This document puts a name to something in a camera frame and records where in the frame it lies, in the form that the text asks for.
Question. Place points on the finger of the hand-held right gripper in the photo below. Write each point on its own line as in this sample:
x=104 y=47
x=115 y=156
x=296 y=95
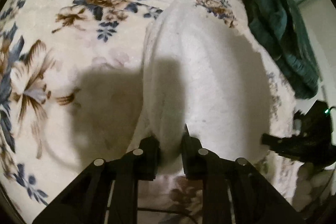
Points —
x=278 y=144

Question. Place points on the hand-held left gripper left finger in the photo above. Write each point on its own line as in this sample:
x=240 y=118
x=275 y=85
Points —
x=155 y=158

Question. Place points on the white folded clothes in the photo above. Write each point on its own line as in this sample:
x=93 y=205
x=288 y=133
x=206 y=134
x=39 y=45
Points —
x=315 y=182

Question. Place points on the folded dark green blanket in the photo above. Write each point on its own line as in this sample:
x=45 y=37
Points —
x=275 y=24

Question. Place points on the white towel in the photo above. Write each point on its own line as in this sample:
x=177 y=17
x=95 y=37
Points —
x=210 y=69

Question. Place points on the floral bed blanket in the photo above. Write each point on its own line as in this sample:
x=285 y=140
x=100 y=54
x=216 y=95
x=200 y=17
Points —
x=78 y=37

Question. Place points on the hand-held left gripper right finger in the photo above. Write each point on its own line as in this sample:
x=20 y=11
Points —
x=187 y=158

